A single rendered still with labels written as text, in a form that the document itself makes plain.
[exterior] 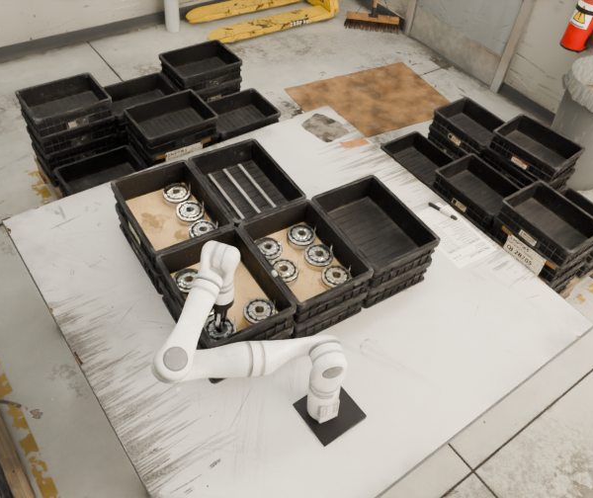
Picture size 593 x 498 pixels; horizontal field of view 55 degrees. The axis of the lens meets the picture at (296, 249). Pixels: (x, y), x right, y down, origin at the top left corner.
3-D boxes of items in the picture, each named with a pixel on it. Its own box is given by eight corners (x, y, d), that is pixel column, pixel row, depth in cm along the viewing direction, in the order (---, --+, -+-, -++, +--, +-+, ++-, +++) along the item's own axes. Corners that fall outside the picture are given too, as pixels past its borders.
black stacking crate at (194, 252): (295, 329, 183) (297, 308, 175) (211, 370, 171) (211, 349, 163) (235, 248, 204) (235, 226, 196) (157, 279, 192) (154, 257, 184)
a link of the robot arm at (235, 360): (150, 386, 142) (248, 379, 151) (155, 380, 134) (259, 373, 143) (148, 350, 145) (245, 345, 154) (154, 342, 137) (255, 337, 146)
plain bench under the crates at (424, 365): (523, 412, 261) (595, 324, 210) (220, 662, 189) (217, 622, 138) (312, 205, 342) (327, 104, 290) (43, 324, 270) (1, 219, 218)
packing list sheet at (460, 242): (500, 248, 232) (500, 247, 232) (462, 271, 222) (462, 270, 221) (442, 201, 249) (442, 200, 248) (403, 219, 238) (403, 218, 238)
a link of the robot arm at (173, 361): (195, 272, 145) (188, 282, 152) (149, 369, 132) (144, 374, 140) (227, 287, 147) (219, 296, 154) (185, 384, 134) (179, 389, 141)
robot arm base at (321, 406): (341, 413, 175) (347, 386, 163) (314, 425, 173) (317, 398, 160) (328, 388, 181) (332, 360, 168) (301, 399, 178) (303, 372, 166)
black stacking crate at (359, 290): (368, 293, 196) (375, 272, 187) (296, 329, 183) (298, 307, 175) (305, 220, 217) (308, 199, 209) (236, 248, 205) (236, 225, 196)
